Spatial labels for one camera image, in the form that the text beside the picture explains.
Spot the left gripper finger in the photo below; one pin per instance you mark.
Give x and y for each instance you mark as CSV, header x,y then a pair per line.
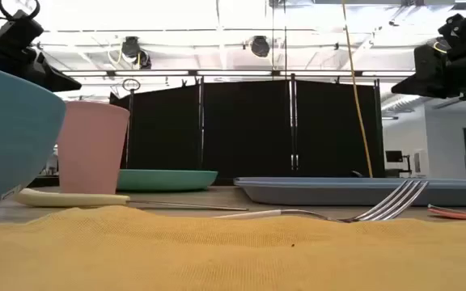
x,y
55,77

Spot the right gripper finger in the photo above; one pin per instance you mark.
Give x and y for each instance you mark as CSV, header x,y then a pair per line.
x,y
413,87

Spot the blue bowl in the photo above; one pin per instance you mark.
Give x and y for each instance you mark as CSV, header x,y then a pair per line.
x,y
10,133

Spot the pink cup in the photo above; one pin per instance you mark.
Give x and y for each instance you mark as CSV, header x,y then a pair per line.
x,y
93,145

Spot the teal plate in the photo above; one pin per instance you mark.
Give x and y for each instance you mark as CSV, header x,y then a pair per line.
x,y
164,180

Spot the yellow cloth napkin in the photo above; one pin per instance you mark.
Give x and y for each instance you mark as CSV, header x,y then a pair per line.
x,y
233,258

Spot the blue plastic tray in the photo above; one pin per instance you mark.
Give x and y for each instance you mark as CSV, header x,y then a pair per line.
x,y
318,192

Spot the black monitor on stand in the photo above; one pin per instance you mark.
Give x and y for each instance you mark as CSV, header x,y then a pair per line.
x,y
394,156

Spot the black room divider screen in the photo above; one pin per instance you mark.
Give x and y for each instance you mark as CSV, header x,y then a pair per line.
x,y
249,129

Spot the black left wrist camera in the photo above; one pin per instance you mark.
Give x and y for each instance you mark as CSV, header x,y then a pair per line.
x,y
18,28

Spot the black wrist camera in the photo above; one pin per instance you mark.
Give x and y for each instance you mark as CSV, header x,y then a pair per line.
x,y
459,30
18,28

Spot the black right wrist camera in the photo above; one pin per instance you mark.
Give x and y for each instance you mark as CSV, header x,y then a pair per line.
x,y
459,30

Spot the black metal table frame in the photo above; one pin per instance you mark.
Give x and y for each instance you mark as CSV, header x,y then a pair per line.
x,y
43,182

